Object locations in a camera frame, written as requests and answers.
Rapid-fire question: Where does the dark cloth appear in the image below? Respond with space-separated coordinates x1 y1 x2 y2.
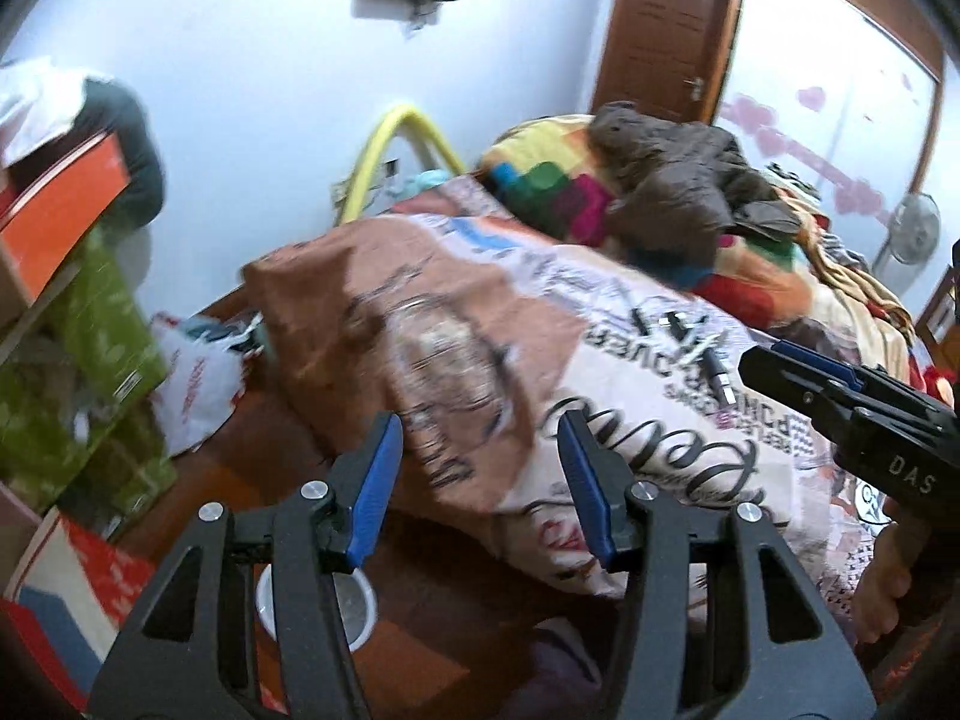
73 76 167 231

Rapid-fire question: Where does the teal cloth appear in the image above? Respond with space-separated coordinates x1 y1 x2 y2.
401 168 453 197

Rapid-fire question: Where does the black marker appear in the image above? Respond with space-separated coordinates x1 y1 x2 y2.
700 358 741 407

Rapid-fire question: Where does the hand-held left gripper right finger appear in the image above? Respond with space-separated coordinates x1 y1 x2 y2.
556 409 878 720

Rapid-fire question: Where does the white cloth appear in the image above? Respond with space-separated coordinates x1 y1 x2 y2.
0 58 92 170

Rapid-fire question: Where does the glass door with pink hearts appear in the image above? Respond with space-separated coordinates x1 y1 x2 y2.
711 0 944 280

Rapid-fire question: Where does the colourful patchwork blanket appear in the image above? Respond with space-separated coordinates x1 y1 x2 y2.
476 114 914 391

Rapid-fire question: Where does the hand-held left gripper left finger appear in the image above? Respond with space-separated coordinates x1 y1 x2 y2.
88 411 406 720

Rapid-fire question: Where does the yellow hoop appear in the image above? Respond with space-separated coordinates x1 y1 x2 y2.
341 106 467 226

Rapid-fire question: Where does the wooden door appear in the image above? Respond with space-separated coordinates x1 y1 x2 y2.
589 0 749 126

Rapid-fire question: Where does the white waste bin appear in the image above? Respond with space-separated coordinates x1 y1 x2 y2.
255 558 379 655

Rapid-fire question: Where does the standing fan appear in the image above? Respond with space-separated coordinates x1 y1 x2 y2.
872 192 941 269

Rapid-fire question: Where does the brown white printed blanket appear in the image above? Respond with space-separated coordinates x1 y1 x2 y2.
240 176 890 608

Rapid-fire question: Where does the red floral storage box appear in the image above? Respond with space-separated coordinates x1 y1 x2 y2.
0 516 160 710

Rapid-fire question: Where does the white plastic bag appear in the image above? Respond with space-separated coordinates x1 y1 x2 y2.
148 312 265 458

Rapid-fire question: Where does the green leaf-print storage box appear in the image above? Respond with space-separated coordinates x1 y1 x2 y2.
0 227 179 535

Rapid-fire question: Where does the person's right hand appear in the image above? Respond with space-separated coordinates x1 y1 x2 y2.
853 521 935 646

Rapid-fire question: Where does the wooden furniture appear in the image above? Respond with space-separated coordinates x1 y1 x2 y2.
916 264 960 362

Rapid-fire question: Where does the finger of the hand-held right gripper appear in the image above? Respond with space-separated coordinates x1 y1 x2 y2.
766 340 865 393
738 347 852 432

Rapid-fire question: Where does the brown jacket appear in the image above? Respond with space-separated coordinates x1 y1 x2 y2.
585 100 803 269

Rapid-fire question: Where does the orange box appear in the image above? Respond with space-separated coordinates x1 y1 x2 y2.
0 130 130 302

